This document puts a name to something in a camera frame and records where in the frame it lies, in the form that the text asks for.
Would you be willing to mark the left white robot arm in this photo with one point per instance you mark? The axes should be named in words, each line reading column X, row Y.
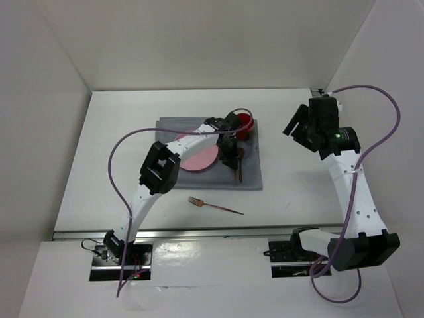
column 159, row 174

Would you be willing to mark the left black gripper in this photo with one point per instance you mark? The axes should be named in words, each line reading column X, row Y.
column 226, row 158

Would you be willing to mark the front aluminium rail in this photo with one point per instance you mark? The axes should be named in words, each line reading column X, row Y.
column 196, row 233

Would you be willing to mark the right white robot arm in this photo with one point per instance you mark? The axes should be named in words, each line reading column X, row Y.
column 364, row 240

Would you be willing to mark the copper spoon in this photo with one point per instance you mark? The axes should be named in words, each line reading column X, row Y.
column 241, row 154

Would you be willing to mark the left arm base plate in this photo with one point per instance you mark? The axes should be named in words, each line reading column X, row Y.
column 105, row 267

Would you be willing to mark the grey cloth placemat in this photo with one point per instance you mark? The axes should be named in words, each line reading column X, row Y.
column 216, row 176

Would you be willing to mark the pink plate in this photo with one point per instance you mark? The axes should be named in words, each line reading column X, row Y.
column 201, row 160

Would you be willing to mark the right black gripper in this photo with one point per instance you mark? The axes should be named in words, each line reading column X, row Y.
column 299, row 116

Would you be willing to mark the copper fork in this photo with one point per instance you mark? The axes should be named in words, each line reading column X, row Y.
column 201, row 203

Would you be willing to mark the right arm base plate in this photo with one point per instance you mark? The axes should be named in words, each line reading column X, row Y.
column 287, row 262

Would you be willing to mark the red mug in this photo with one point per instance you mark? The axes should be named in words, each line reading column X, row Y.
column 248, row 121

